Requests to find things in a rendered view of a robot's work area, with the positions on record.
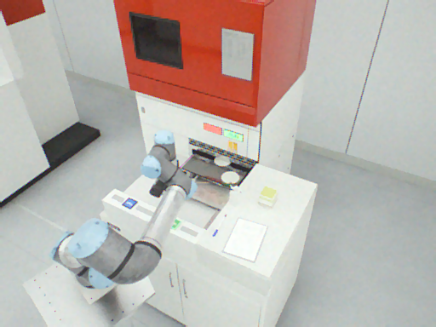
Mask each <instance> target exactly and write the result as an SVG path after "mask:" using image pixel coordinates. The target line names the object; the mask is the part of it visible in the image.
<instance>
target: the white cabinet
mask: <svg viewBox="0 0 436 327"><path fill-rule="evenodd" d="M312 212H313V207H312V208H311V210H310V211H309V214H308V216H307V218H306V220H305V222H304V224H303V225H302V228H301V230H300V231H299V234H298V236H297V238H296V239H295V243H294V244H293V245H292V247H291V250H290V252H289V254H288V256H287V258H286V259H285V261H284V264H283V265H282V267H281V270H280V272H279V273H278V276H277V278H276V279H275V281H274V284H273V286H272V288H271V291H270V292H269V293H268V295H267V296H265V295H262V294H261V293H259V292H256V291H254V290H253V289H250V288H248V287H247V286H245V285H241V284H240V283H238V282H235V281H233V280H232V279H230V278H227V277H226V276H224V275H221V274H219V273H218V272H215V271H213V270H212V269H210V268H207V267H206V266H204V265H201V264H199V263H196V262H195V261H190V260H189V259H187V258H185V257H183V256H181V255H178V254H176V253H175V252H174V251H171V250H168V249H167V248H164V247H163V248H162V249H161V251H162V257H161V260H160V262H159V263H158V266H157V267H156V268H155V269H154V271H153V272H151V274H150V275H147V277H148V278H149V279H150V281H151V285H152V287H153V288H154V291H155V293H156V294H155V295H153V296H152V297H151V298H150V299H148V300H147V301H146V302H147V303H148V304H150V305H151V306H152V307H155V308H157V310H160V311H161V312H163V313H166V314H168V315H169V316H170V317H172V318H174V319H175V320H178V321H179V322H181V323H182V324H184V325H185V326H187V327H275V325H276V323H277V322H278V318H279V317H280V314H281V312H282V310H283V309H284V304H285V303H286V301H287V299H288V298H289V295H290V292H291V291H292V288H293V285H294V284H295V281H296V277H297V274H298V271H299V265H300V261H301V257H302V251H303V248H304V244H305V241H306V235H307V230H308V228H309V221H310V218H311V214H312ZM100 218H101V220H102V221H104V222H105V223H106V224H107V225H108V226H109V227H111V228H113V230H114V231H117V232H118V233H119V234H121V235H122V236H123V237H124V238H127V239H128V240H129V241H130V242H131V243H132V244H133V243H134V241H137V240H140V239H141V235H140V234H137V233H135V232H133V231H130V230H129V229H127V228H126V227H122V226H120V225H119V224H117V223H115V222H113V221H109V220H108V219H107V218H105V217H102V216H100Z"/></svg>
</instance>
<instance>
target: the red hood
mask: <svg viewBox="0 0 436 327"><path fill-rule="evenodd" d="M316 1H317V0H113V4H114V8H115V12H116V16H117V23H118V30H119V34H120V42H121V45H122V49H123V58H124V62H125V66H126V70H127V78H128V81H129V88H130V90H134V91H136V92H138V93H141V94H145V95H149V96H151V97H156V98H159V99H161V100H167V101H169V102H172V103H175V104H179V105H182V106H185V107H190V108H192V109H195V110H197V111H202V112H206V113H208V114H213V115H215V116H217V117H220V118H226V119H228V120H231V121H235V122H238V123H241V124H247V125H249V126H250V127H254V128H256V127H257V125H258V124H260V122H261V121H262V120H263V119H264V117H265V116H266V115H267V114H268V113H269V112H270V111H271V110H272V108H273V107H274V106H275V105H276V104H277V103H278V101H279V100H280V99H281V97H283V96H284V94H285V93H286V92H287V91H288V89H289V88H290V87H291V85H292V84H293V83H294V82H295V81H296V79H298V78H299V76H300V75H301V74H302V73H303V72H304V71H305V70H306V65H307V57H308V53H309V44H310V40H311V35H312V31H313V18H314V15H315V9H316Z"/></svg>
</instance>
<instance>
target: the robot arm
mask: <svg viewBox="0 0 436 327"><path fill-rule="evenodd" d="M141 173H142V174H143V175H144V176H145V177H148V178H150V179H156V180H155V181H154V183H153V185H152V186H151V189H150V191H149V193H150V194H151V196H154V197H156V198H160V197H161V194H162V195H163V197H162V198H161V201H160V203H159V204H158V207H157V208H156V209H155V211H154V214H153V215H152V217H151V220H150V221H149V223H148V224H147V227H146V229H145V231H144V232H143V234H142V235H141V239H140V240H137V241H134V243H133V244H132V243H131V242H130V241H129V240H128V239H127V238H124V237H123V236H122V235H121V234H119V233H118V232H117V231H114V230H113V228H111V227H109V226H108V225H107V224H106V223H105V222H104V221H100V220H99V219H98V218H92V219H90V220H89V221H86V223H85V224H83V225H82V226H81V227H79V229H78V230H77V231H76V232H75V233H74V232H72V231H65V233H64V234H63V235H62V236H61V238H60V239H59V240H58V241H57V243H56V244H55V245H54V247H53V248H52V249H51V251H50V252H49V257H50V258H52V260H53V261H57V262H58V263H59V264H60V265H62V266H63V267H65V268H67V269H68V270H69V271H71V272H73V273H75V277H76V279H77V281H78V282H79V283H80V284H81V285H82V286H84V287H86V288H88V289H106V288H108V287H110V286H111V285H113V284H114V283H117V284H133V283H136V282H139V281H141V280H142V279H143V278H146V277H147V275H150V274H151V272H153V271H154V269H155V268H156V267H157V266H158V263H159V262H160V260H161V257H162V251H161V249H162V248H163V246H164V242H165V240H166V238H167V237H168V234H169V232H170V230H171V227H172V226H173V224H174V223H175V218H176V217H177V216H178V213H179V211H180V209H181V206H182V204H183V203H184V201H185V199H189V198H191V197H192V195H193V194H194V193H195V192H196V190H197V189H198V185H197V184H196V182H194V181H193V180H192V178H190V177H189V176H188V175H186V174H185V173H184V172H182V171H181V170H180V168H179V160H178V159H176V155H175V138H174V135H173V134H172V132H171V131H168V130H161V131H158V132H157V133H155V135H154V145H153V147H152V148H151V151H150V152H149V153H148V154H147V156H146V157H145V158H144V162H143V163H142V164H141Z"/></svg>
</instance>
